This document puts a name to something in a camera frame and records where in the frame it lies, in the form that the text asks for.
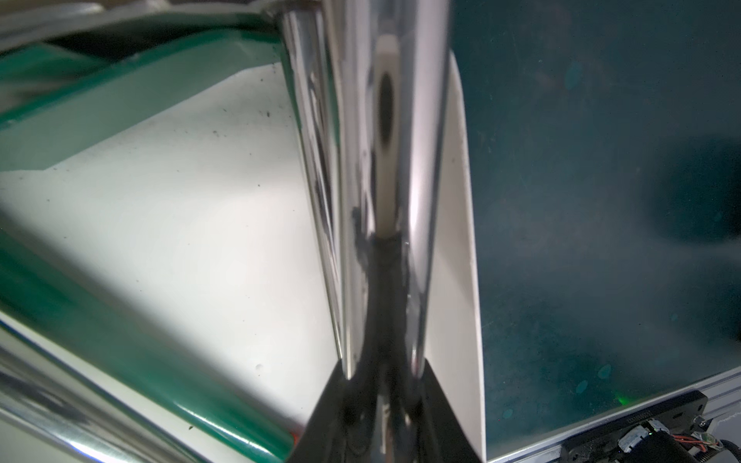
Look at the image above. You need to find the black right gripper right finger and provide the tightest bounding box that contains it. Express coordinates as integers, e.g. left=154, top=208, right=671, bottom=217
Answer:
left=419, top=363, right=482, bottom=463

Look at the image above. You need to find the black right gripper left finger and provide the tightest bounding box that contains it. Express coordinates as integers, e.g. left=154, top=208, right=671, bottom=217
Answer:
left=288, top=362, right=347, bottom=463

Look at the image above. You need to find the white storage tray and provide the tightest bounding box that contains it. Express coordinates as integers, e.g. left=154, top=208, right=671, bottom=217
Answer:
left=0, top=51, right=487, bottom=463

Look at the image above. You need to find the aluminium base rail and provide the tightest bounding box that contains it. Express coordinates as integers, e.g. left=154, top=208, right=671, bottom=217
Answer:
left=489, top=368, right=740, bottom=462

